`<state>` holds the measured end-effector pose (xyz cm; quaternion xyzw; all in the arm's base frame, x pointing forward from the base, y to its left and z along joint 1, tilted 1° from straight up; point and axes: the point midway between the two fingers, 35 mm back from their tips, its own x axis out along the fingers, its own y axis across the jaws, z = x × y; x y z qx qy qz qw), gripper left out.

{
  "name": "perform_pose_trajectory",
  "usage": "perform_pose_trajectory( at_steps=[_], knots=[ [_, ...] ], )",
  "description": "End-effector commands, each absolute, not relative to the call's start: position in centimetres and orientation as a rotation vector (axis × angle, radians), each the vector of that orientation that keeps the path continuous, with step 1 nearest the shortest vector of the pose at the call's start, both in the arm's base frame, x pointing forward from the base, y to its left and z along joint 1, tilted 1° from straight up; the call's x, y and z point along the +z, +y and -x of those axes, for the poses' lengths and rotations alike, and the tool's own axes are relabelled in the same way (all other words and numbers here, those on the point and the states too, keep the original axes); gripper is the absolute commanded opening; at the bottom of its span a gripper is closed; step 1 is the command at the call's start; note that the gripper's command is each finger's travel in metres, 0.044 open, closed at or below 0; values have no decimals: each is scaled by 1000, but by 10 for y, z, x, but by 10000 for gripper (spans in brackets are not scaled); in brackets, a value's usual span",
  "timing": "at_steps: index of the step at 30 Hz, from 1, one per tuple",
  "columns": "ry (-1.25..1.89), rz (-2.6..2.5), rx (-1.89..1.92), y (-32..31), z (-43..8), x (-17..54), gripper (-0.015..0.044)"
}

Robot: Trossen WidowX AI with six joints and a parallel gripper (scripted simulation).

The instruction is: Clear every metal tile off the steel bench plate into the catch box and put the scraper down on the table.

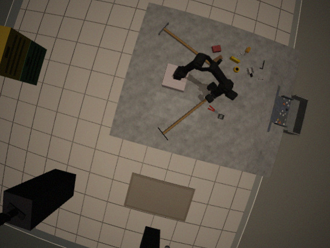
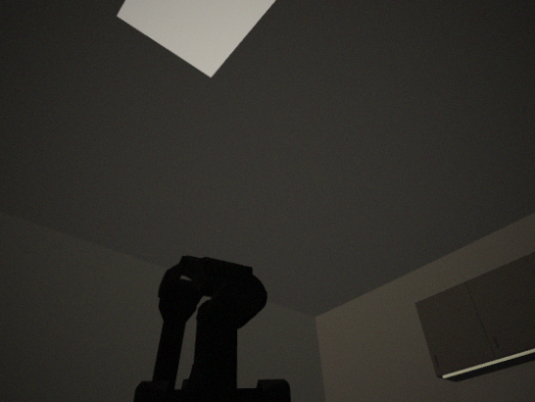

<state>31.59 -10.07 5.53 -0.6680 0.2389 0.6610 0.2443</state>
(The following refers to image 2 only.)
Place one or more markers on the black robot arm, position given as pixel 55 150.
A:
pixel 236 297

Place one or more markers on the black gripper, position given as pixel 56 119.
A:
pixel 214 375

